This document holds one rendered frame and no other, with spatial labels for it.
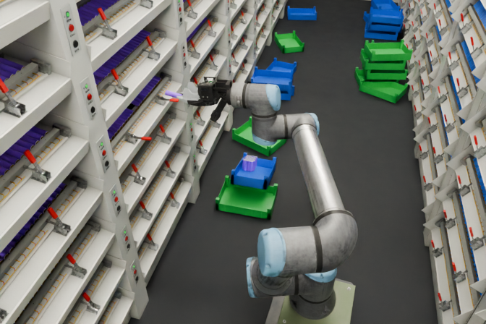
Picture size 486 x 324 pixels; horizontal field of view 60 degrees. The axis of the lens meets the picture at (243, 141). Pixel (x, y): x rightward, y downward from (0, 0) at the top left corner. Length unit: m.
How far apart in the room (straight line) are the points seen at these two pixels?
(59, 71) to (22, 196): 0.32
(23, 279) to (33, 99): 0.46
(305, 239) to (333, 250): 0.07
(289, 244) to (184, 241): 1.20
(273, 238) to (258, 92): 0.58
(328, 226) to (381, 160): 1.70
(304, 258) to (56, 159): 0.70
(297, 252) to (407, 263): 1.23
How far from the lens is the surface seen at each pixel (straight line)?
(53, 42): 1.16
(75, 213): 1.36
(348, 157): 2.73
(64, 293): 1.44
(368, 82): 3.47
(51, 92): 1.14
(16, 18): 1.04
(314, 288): 1.68
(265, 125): 1.48
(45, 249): 1.29
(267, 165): 2.56
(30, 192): 1.16
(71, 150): 1.26
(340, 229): 1.10
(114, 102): 1.43
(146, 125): 1.65
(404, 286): 2.15
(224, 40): 2.55
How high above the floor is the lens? 1.68
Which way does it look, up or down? 37 degrees down
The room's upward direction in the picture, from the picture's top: straight up
